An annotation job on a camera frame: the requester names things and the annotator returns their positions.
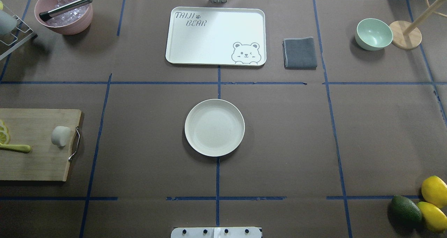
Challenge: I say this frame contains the white bear tray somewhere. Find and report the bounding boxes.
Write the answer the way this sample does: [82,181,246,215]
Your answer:
[166,6,267,66]

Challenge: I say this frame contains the white round plate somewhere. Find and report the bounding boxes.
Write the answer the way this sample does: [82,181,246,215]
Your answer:
[184,99,246,157]

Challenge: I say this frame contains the grey folded cloth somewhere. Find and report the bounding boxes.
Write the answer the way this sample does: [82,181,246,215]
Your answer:
[283,37,317,69]

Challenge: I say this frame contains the green bowl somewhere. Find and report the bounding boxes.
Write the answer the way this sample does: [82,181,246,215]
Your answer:
[354,18,393,51]

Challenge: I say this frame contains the wooden cutting board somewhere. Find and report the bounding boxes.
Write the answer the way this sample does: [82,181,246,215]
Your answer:
[0,108,82,182]

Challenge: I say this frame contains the pink bowl with ice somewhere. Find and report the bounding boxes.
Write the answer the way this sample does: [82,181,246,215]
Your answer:
[35,0,94,35]

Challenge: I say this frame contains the wooden mug tree stand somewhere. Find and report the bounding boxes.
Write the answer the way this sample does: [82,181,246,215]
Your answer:
[389,0,446,50]

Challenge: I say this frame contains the metal tongs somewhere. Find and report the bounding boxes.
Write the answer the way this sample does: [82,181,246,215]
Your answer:
[38,0,93,22]

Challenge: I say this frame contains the yellow-green plastic knife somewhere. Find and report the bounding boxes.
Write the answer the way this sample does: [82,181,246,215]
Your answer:
[0,143,32,153]

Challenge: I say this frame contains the green avocado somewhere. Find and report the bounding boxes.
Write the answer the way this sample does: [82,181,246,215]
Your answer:
[390,195,423,226]

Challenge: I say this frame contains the lemon slices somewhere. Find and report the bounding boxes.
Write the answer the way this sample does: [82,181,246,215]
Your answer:
[0,120,10,144]

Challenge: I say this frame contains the yellow lemon upper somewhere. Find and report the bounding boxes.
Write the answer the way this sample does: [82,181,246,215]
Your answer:
[420,176,447,208]

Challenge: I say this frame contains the yellow lemon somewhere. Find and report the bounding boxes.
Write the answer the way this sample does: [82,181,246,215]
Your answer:
[416,201,447,233]
[420,176,447,208]

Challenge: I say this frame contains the grey-blue cup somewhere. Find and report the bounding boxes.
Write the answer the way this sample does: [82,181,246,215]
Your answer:
[0,10,17,36]

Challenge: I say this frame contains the yellow lemon lower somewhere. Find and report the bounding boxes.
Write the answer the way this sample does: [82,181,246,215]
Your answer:
[416,201,447,233]

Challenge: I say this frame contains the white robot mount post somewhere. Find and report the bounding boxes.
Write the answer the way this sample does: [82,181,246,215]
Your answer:
[170,226,263,238]

